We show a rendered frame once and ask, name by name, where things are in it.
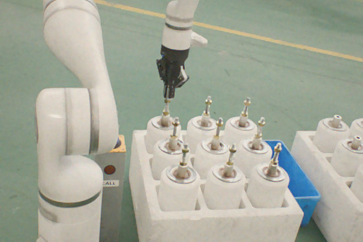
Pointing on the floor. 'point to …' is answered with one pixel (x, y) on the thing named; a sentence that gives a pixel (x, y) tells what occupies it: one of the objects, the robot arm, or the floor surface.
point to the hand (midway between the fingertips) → (169, 92)
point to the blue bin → (297, 182)
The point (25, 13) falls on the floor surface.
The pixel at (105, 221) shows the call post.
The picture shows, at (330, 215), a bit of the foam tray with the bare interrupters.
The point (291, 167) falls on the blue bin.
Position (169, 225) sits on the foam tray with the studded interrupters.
